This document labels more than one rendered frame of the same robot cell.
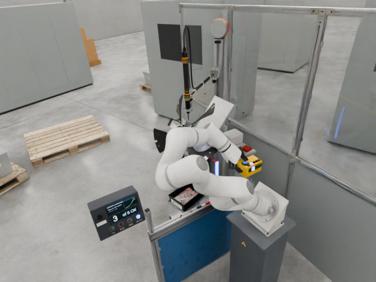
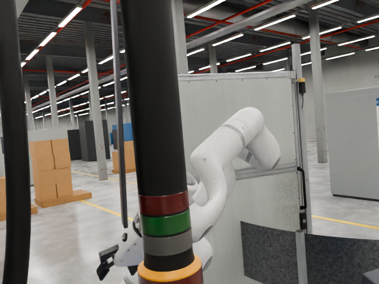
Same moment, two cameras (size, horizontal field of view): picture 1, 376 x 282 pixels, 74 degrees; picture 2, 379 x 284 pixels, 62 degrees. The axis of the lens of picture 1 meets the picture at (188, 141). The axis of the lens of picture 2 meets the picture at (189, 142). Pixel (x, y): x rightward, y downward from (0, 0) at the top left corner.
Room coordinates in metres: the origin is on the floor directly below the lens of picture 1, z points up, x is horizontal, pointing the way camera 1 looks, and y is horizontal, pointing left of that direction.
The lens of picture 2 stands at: (1.86, 0.05, 1.66)
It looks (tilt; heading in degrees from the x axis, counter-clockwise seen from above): 3 degrees down; 191
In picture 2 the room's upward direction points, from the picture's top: 5 degrees counter-clockwise
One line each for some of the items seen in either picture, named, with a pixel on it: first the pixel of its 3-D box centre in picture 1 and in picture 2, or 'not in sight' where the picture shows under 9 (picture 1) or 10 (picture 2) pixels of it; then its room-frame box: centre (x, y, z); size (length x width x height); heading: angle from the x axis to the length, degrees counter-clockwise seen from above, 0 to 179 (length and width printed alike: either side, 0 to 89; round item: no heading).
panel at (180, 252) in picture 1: (207, 240); not in sight; (1.29, -0.10, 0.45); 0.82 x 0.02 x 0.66; 119
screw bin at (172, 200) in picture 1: (186, 195); not in sight; (1.41, 0.04, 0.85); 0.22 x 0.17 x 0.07; 134
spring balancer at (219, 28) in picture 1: (219, 28); not in sight; (2.30, -0.33, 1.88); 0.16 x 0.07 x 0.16; 64
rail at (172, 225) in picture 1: (206, 207); not in sight; (1.29, -0.10, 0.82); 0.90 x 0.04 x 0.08; 119
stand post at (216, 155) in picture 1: (214, 175); not in sight; (1.94, -0.24, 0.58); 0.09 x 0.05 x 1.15; 29
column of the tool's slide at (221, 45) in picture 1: (218, 129); not in sight; (2.30, -0.33, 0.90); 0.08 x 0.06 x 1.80; 64
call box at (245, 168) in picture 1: (249, 167); not in sight; (1.49, -0.45, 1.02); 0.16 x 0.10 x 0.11; 119
